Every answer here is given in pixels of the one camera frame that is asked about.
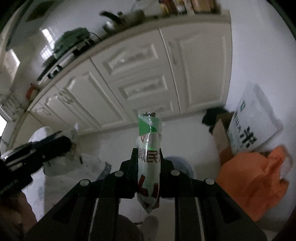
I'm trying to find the black cloth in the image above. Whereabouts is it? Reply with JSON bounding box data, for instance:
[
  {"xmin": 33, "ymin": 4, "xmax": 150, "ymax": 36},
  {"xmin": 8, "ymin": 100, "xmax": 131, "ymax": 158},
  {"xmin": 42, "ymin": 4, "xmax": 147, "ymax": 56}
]
[{"xmin": 202, "ymin": 107, "xmax": 228, "ymax": 130}]

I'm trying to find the hanging utensil rack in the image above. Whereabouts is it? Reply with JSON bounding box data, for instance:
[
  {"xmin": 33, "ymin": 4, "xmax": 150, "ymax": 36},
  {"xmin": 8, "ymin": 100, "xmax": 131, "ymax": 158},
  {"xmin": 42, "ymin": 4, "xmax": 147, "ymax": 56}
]
[{"xmin": 0, "ymin": 93, "xmax": 26, "ymax": 121}]

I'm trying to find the person's left forearm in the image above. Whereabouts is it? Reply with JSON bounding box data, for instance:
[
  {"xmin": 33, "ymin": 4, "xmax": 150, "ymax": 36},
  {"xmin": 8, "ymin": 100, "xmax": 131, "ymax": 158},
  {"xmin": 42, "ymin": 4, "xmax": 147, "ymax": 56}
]
[{"xmin": 0, "ymin": 192, "xmax": 37, "ymax": 241}]

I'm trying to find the green and white food packet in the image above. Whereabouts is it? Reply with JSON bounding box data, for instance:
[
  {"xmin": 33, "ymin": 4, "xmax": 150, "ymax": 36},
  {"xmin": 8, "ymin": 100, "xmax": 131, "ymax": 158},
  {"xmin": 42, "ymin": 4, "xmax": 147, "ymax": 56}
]
[{"xmin": 135, "ymin": 112, "xmax": 164, "ymax": 215}]

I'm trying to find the range hood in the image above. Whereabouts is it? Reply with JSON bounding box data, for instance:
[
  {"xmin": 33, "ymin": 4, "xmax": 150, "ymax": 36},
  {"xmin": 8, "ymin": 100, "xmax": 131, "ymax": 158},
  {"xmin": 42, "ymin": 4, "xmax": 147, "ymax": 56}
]
[{"xmin": 5, "ymin": 0, "xmax": 57, "ymax": 51}]

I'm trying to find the sliding window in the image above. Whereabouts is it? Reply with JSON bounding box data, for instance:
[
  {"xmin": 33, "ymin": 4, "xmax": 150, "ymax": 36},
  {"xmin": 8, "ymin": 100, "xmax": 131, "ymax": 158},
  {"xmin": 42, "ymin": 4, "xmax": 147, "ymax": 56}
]
[{"xmin": 0, "ymin": 113, "xmax": 7, "ymax": 139}]

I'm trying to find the knotted white plastic bag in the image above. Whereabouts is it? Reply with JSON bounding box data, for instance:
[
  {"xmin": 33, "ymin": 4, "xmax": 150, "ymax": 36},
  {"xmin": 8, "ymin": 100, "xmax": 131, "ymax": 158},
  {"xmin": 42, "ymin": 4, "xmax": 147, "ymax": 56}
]
[{"xmin": 28, "ymin": 126, "xmax": 81, "ymax": 176}]

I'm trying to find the green electric pot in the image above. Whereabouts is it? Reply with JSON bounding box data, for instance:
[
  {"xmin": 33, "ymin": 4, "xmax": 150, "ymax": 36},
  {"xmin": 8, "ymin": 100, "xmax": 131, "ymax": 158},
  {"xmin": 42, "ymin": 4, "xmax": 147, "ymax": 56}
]
[{"xmin": 52, "ymin": 28, "xmax": 92, "ymax": 59}]

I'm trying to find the black gas stove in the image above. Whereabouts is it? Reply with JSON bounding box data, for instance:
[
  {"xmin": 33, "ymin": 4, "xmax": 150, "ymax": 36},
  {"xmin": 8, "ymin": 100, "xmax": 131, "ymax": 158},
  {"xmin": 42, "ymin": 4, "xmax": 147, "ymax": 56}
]
[{"xmin": 37, "ymin": 54, "xmax": 77, "ymax": 80}]

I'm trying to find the steel wok with handle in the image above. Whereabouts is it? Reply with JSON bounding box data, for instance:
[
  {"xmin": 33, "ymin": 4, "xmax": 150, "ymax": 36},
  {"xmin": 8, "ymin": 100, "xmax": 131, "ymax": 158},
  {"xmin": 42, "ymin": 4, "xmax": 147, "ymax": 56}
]
[{"xmin": 99, "ymin": 9, "xmax": 146, "ymax": 34}]

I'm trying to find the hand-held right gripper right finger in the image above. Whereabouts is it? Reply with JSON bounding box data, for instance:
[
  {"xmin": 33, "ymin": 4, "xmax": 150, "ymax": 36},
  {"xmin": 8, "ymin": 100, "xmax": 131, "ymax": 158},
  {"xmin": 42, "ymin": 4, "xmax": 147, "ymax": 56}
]
[{"xmin": 159, "ymin": 154, "xmax": 273, "ymax": 241}]

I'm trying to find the cream lattice door cabinet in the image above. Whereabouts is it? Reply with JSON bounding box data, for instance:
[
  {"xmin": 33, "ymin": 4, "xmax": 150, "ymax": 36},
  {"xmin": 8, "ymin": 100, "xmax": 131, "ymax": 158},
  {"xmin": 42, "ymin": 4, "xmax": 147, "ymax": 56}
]
[{"xmin": 0, "ymin": 50, "xmax": 21, "ymax": 79}]

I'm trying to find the orange plastic bag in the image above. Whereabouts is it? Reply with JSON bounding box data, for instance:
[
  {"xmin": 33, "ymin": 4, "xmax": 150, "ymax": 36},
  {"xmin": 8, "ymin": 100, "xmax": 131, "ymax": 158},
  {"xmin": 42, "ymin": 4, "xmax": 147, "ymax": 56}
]
[{"xmin": 216, "ymin": 146, "xmax": 290, "ymax": 222}]

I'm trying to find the red and white container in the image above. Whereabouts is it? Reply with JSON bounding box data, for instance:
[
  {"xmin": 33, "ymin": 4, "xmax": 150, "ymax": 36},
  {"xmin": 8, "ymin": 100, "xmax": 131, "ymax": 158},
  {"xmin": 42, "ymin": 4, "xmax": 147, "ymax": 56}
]
[{"xmin": 26, "ymin": 83, "xmax": 41, "ymax": 100}]

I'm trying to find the cardboard box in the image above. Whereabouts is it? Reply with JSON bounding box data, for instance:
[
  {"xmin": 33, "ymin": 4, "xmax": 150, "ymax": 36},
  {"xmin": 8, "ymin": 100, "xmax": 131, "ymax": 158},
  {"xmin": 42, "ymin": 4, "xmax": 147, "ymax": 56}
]
[{"xmin": 211, "ymin": 111, "xmax": 236, "ymax": 165}]

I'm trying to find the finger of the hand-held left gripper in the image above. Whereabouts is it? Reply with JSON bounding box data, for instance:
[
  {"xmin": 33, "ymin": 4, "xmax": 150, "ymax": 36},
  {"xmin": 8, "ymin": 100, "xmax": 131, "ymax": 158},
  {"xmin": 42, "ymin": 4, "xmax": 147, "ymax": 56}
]
[
  {"xmin": 14, "ymin": 152, "xmax": 50, "ymax": 173},
  {"xmin": 29, "ymin": 133, "xmax": 73, "ymax": 154}
]

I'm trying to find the group of condiment bottles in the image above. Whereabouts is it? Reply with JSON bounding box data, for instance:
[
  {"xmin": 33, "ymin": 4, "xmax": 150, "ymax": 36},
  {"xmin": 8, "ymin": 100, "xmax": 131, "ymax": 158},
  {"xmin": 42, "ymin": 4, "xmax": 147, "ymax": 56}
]
[{"xmin": 159, "ymin": 0, "xmax": 222, "ymax": 15}]

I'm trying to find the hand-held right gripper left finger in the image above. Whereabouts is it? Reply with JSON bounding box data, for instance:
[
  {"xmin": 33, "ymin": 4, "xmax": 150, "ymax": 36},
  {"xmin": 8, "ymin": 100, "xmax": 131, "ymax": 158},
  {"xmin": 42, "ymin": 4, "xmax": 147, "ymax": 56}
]
[{"xmin": 24, "ymin": 147, "xmax": 139, "ymax": 241}]

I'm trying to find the white printed sack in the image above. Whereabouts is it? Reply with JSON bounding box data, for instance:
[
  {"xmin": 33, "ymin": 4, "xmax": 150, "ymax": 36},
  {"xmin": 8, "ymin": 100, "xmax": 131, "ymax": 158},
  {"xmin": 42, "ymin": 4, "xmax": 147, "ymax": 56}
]
[{"xmin": 227, "ymin": 82, "xmax": 284, "ymax": 154}]

